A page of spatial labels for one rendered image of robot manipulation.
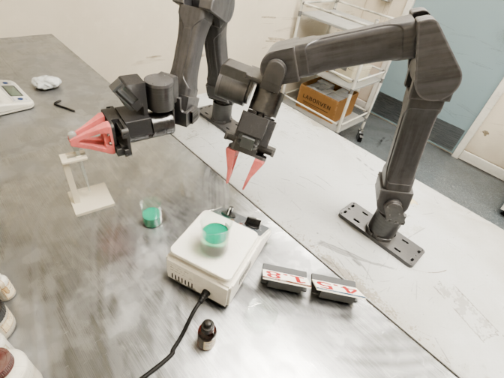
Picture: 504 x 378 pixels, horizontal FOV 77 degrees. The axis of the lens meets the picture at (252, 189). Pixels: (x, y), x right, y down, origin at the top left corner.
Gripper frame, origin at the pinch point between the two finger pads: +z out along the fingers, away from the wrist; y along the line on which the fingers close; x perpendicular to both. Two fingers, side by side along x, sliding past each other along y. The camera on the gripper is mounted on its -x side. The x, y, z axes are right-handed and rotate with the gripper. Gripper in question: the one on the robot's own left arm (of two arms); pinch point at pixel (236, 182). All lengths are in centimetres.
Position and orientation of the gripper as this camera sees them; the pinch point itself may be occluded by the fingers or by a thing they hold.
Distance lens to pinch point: 65.3
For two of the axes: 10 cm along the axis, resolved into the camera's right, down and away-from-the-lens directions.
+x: 1.0, -2.0, 9.7
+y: 9.3, 3.6, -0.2
